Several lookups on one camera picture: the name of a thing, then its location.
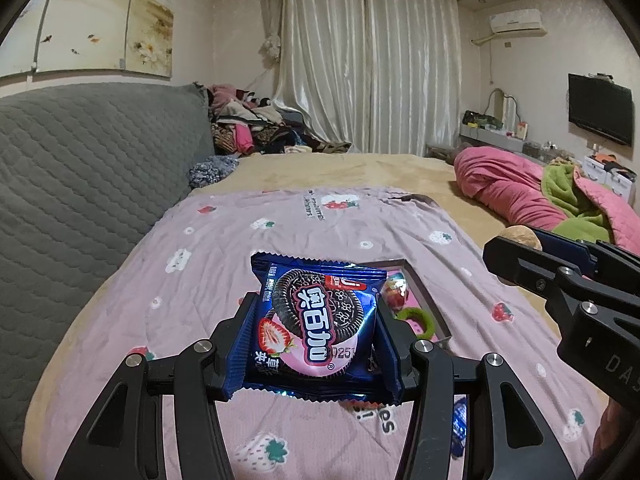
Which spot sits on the pink strawberry printed blanket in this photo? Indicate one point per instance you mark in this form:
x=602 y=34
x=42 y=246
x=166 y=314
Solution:
x=210 y=240

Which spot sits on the blue white knitted cloth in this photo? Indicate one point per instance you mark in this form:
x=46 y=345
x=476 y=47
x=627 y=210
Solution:
x=212 y=170

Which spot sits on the white air conditioner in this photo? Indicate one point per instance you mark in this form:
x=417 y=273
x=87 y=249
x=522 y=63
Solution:
x=517 y=22

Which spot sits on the blue cookie packet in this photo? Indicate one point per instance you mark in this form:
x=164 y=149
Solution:
x=310 y=320

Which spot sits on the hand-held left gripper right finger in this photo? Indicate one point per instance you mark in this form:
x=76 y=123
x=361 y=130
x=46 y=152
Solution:
x=400 y=360

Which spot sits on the green fleece blanket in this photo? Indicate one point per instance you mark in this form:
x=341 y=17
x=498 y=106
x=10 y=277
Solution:
x=570 y=195

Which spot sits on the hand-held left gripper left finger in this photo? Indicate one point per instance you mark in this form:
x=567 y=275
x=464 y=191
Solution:
x=222 y=355

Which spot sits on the green hair scrunchie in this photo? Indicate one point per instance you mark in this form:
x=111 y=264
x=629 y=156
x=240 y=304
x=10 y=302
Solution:
x=427 y=320

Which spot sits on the brown round bread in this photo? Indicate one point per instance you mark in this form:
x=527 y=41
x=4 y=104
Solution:
x=520 y=236

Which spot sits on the pile of clothes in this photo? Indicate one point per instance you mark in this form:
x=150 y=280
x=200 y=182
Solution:
x=260 y=125

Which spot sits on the black wall television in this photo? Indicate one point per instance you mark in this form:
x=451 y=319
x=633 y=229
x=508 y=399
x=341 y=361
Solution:
x=600 y=107

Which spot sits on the person's right forearm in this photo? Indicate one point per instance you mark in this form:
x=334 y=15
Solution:
x=620 y=440

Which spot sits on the arched table mirror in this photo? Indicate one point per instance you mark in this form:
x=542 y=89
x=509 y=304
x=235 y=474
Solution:
x=502 y=110

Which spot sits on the grey quilted headboard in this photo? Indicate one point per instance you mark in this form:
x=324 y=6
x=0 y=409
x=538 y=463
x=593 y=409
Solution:
x=80 y=185

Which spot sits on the beige bed sheet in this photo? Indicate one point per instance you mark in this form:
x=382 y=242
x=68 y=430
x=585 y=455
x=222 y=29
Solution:
x=350 y=170

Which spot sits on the floral wall painting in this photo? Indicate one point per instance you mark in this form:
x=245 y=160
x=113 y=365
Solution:
x=90 y=20

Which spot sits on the white dressing table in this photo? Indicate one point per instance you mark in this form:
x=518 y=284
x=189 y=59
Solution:
x=485 y=135

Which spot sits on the pink quilt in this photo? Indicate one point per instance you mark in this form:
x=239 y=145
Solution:
x=505 y=185

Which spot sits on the small blue packet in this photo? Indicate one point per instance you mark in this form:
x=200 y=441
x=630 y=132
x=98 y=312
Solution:
x=459 y=425

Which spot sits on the shallow grey cardboard box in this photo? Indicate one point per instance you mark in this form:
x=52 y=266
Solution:
x=425 y=292

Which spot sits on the white curtain tassel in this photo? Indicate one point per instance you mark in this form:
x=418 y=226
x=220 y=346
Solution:
x=270 y=50

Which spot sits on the white shiny curtain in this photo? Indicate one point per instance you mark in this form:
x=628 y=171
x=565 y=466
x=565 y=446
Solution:
x=370 y=60

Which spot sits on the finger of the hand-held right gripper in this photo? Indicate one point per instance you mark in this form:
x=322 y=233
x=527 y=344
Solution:
x=525 y=270
x=570 y=252

